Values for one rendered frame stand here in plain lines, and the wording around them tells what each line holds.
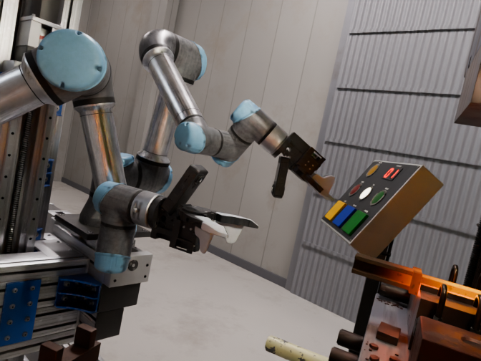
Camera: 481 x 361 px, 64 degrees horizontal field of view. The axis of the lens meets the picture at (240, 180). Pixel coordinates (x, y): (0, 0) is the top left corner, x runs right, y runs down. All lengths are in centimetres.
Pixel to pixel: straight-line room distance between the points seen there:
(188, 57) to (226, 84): 298
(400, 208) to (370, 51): 240
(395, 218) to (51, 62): 87
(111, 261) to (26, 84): 39
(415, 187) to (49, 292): 105
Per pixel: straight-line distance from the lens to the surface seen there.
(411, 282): 67
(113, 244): 87
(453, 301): 66
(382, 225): 108
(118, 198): 85
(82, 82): 82
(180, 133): 98
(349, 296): 328
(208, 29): 470
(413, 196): 110
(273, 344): 117
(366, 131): 321
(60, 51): 83
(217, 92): 431
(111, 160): 97
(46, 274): 124
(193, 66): 130
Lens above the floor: 115
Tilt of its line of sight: 5 degrees down
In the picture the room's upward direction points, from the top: 12 degrees clockwise
